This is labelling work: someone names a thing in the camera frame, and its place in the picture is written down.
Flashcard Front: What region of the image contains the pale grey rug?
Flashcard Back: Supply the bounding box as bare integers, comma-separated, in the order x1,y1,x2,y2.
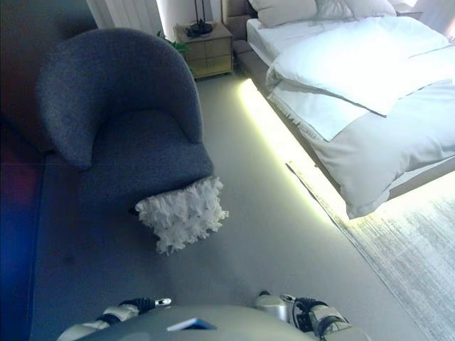
285,161,455,341

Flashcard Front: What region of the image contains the grey fabric armchair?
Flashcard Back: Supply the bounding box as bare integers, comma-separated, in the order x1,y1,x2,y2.
35,27,216,215

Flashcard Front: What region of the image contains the white pillow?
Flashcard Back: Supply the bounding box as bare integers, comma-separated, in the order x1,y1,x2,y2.
247,0,319,29
312,0,397,19

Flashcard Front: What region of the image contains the light wooden nightstand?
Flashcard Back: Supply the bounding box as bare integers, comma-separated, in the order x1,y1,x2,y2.
173,23,235,80

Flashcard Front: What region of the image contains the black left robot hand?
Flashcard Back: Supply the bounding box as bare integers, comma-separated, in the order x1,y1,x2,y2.
119,297,172,315

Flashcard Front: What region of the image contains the white fringed cushion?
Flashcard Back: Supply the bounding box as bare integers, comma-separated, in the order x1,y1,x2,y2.
134,176,230,255

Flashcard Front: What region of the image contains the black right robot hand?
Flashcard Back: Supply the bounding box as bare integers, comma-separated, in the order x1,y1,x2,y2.
252,290,298,323

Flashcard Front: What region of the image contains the white pleated curtain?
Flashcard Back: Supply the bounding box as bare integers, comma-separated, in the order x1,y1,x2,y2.
86,0,165,36

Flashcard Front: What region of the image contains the upholstered bed frame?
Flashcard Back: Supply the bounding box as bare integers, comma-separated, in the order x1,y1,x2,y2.
220,0,455,221

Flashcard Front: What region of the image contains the silver robot torso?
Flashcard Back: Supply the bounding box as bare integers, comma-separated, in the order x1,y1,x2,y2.
56,304,370,341

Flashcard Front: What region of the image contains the green potted plant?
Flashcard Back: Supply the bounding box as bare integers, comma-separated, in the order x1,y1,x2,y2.
156,31,191,55

